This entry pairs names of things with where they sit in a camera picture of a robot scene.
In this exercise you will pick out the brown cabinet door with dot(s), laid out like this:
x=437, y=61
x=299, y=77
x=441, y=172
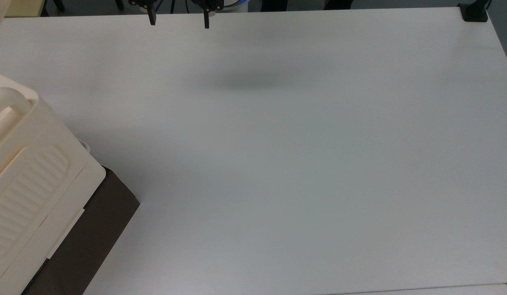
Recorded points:
x=93, y=229

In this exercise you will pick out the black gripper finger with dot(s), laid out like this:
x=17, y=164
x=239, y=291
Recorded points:
x=206, y=20
x=152, y=17

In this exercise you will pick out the small white round knob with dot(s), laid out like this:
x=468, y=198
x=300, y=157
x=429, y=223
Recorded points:
x=85, y=145

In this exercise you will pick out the black chair leg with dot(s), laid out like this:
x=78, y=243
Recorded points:
x=119, y=4
x=59, y=5

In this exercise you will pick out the yellow side table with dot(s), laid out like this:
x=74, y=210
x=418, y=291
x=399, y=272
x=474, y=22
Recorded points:
x=26, y=7

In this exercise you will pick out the white and blue bucket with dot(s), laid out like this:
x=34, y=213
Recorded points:
x=237, y=5

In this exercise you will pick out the cream plastic cabinet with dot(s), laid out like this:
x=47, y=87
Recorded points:
x=28, y=172

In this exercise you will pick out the black table clamp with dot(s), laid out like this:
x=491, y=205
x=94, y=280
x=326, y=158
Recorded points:
x=474, y=11

